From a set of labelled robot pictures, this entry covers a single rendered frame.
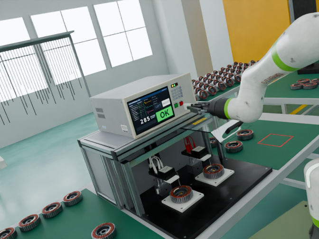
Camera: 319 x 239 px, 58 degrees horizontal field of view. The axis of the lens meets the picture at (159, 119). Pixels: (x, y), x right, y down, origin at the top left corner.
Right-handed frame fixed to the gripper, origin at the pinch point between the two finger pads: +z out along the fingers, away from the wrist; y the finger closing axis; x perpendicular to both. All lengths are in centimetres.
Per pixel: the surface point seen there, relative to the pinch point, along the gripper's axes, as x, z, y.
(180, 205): -39.7, -6.9, -25.8
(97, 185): -36, 49, -41
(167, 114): -2.2, 9.7, -6.7
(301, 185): -99, 0, 93
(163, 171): -25.8, 3.9, -22.5
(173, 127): -8.9, 7.0, -7.7
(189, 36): 20, 272, 278
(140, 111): 5.2, 9.7, -21.9
